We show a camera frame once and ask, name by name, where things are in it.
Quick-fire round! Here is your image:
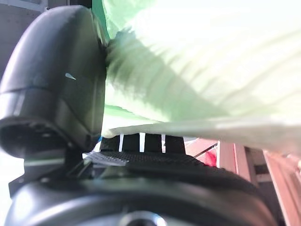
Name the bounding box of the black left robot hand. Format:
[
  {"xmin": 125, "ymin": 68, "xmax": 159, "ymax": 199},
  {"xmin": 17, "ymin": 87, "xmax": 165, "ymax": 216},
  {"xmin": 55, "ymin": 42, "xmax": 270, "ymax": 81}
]
[{"xmin": 0, "ymin": 5, "xmax": 280, "ymax": 226}]

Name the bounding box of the green napa cabbage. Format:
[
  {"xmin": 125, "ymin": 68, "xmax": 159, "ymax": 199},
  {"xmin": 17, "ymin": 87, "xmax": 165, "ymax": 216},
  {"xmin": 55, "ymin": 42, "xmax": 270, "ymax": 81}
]
[{"xmin": 91, "ymin": 0, "xmax": 301, "ymax": 156}]

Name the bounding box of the wooden display shelf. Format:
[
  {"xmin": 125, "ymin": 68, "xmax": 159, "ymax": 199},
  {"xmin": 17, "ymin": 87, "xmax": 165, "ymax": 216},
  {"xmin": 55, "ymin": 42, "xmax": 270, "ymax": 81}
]
[{"xmin": 185, "ymin": 138, "xmax": 301, "ymax": 226}]

